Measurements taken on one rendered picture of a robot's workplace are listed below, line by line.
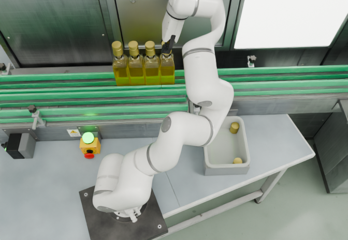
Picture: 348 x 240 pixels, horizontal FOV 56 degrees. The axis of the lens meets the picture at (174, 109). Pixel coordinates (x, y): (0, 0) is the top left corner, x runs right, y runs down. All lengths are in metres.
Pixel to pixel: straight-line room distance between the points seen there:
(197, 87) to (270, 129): 0.75
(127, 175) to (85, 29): 0.68
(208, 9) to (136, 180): 0.50
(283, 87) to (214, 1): 0.59
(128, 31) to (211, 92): 0.59
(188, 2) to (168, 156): 0.41
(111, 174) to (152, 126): 0.39
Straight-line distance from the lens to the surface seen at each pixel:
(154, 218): 1.25
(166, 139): 0.79
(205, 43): 0.84
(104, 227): 1.27
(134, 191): 0.88
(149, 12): 1.23
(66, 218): 1.34
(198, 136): 0.84
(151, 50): 1.16
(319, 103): 1.52
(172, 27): 1.05
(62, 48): 1.46
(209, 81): 0.79
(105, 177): 0.99
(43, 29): 1.41
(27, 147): 1.42
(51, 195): 1.39
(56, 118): 1.35
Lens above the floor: 1.99
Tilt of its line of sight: 57 degrees down
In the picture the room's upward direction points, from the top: straight up
